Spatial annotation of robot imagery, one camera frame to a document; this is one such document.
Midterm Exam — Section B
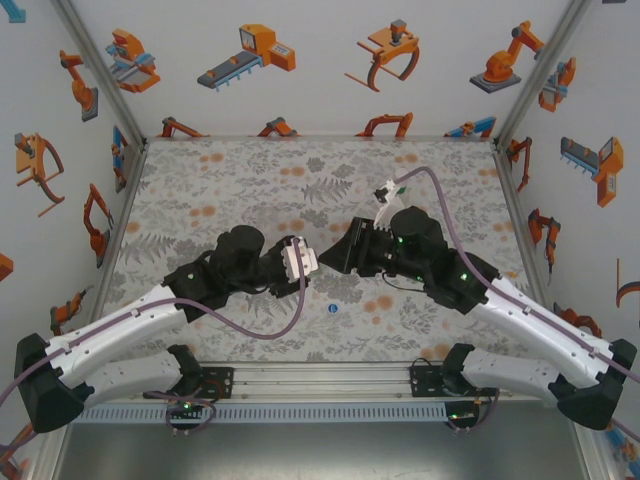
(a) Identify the floral patterned tablecloth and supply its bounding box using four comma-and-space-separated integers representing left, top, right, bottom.
97, 137, 556, 364

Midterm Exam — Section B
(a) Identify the left controller board green light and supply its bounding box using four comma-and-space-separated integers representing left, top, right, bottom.
166, 399, 202, 420

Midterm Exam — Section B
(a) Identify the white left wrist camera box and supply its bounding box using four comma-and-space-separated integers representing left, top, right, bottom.
281, 237, 320, 280

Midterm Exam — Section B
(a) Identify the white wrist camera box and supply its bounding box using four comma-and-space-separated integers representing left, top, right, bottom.
373, 180, 407, 226
281, 237, 320, 280

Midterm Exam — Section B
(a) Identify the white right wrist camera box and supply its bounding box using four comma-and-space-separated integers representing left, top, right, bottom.
373, 180, 407, 226

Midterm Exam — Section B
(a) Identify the aluminium table side rail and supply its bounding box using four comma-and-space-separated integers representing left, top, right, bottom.
492, 141, 566, 311
87, 141, 150, 326

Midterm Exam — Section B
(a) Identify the aluminium table back rail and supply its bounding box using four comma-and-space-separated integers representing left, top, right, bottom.
144, 133, 497, 144

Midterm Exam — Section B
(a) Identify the aluminium front mounting rail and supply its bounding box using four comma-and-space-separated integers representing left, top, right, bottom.
47, 360, 595, 405

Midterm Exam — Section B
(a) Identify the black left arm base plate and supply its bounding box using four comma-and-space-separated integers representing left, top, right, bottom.
142, 366, 236, 400

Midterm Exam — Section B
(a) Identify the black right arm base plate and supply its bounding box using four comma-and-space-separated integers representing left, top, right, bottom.
408, 363, 502, 399

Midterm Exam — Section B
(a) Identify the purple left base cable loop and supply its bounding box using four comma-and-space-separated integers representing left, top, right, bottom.
144, 389, 221, 437

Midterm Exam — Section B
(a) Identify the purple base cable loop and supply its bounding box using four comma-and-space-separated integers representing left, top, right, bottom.
144, 389, 221, 437
446, 387, 502, 435

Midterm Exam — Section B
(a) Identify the slotted grey cable duct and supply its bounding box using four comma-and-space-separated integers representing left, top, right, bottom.
74, 402, 447, 425

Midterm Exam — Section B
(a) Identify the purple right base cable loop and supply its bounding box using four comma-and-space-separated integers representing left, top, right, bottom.
446, 387, 502, 435

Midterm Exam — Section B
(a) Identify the aluminium frame post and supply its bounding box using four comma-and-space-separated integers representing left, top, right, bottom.
492, 0, 594, 147
49, 0, 150, 147

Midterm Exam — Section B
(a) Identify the aluminium frame leg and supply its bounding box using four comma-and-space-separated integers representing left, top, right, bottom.
27, 429, 69, 480
572, 427, 619, 480

